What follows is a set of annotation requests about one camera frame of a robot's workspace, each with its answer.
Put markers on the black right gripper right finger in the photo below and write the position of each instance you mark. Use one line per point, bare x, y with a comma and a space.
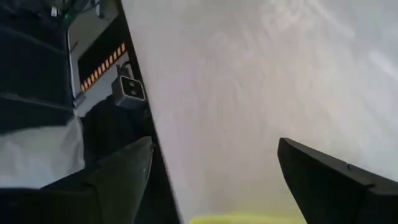
326, 186

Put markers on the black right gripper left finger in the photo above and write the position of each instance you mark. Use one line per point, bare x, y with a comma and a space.
121, 186

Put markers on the black metal table frame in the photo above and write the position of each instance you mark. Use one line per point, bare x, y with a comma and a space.
146, 102

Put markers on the small grey camera box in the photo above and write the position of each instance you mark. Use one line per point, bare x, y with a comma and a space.
129, 91

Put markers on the yellow plastic bin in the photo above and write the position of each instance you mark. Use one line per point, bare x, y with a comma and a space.
248, 219

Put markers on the orange black striped tape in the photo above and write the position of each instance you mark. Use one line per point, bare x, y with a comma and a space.
99, 63

